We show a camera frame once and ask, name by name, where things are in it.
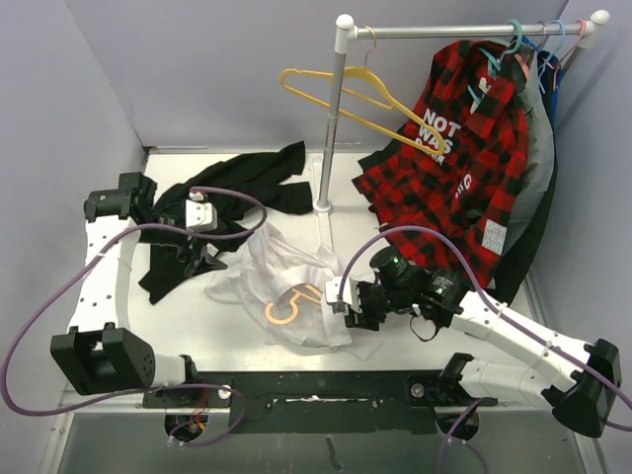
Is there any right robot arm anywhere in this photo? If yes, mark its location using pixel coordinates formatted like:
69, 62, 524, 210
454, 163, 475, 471
327, 246, 621, 438

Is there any blue garment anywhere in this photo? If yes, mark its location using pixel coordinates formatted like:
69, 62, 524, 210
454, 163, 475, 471
519, 37, 564, 125

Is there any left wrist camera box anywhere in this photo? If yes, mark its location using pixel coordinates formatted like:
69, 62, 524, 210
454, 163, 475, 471
185, 192, 218, 233

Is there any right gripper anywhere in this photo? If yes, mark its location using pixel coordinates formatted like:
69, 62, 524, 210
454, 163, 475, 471
345, 280, 409, 328

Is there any metal clothes rack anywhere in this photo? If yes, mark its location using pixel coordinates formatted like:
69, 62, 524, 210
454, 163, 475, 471
306, 9, 612, 221

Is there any yellow plastic hanger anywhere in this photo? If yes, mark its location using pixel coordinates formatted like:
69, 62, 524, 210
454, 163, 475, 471
279, 39, 446, 157

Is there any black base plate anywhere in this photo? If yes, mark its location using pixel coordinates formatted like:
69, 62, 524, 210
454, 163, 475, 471
142, 369, 473, 435

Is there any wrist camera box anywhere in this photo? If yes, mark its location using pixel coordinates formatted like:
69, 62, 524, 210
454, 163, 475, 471
324, 276, 360, 315
185, 192, 218, 233

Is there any white shirt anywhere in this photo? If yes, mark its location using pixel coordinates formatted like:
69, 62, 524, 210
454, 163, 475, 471
204, 223, 385, 360

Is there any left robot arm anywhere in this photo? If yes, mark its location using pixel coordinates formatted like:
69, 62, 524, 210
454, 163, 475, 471
50, 172, 218, 406

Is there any teal hanger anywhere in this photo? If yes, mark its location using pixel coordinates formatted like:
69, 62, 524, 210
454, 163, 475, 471
467, 19, 523, 107

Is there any blue hanger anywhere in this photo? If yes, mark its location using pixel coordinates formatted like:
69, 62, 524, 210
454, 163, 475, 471
536, 19, 568, 95

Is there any pink hanger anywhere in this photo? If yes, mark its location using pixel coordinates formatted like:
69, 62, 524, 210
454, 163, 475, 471
552, 19, 588, 90

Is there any red black plaid shirt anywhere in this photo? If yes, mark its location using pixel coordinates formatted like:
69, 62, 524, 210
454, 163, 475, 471
353, 40, 528, 286

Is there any beige plastic hanger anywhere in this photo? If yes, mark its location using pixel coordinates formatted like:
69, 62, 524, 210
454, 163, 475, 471
265, 283, 322, 326

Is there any black hanging garment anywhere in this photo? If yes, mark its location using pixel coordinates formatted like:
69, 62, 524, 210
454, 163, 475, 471
489, 142, 558, 303

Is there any grey garment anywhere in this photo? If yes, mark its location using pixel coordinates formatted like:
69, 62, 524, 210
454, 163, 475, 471
503, 45, 554, 256

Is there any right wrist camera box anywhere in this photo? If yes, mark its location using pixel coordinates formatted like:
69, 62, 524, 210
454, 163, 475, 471
324, 276, 360, 315

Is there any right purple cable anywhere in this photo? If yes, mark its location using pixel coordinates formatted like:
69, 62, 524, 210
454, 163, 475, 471
335, 224, 632, 474

